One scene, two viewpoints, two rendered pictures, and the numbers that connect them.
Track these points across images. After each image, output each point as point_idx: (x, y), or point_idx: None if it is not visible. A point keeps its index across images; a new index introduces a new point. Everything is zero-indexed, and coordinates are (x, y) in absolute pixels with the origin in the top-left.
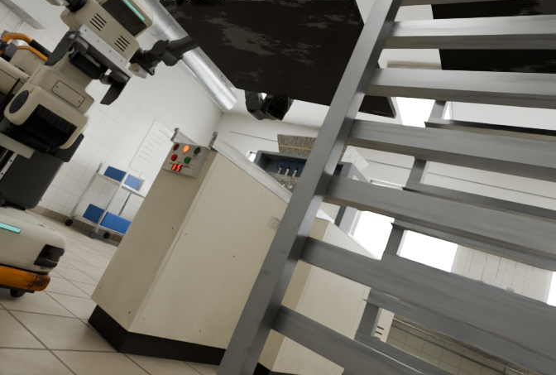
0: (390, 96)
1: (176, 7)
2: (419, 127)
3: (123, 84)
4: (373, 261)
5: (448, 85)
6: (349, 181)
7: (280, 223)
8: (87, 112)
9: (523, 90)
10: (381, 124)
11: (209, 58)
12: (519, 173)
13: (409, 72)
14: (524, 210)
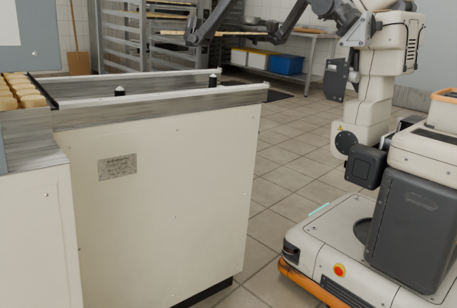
0: (190, 60)
1: (256, 45)
2: (187, 66)
3: (326, 73)
4: None
5: (185, 57)
6: None
7: None
8: (343, 117)
9: (179, 56)
10: (191, 68)
11: (245, 37)
12: (175, 68)
13: (190, 56)
14: (127, 56)
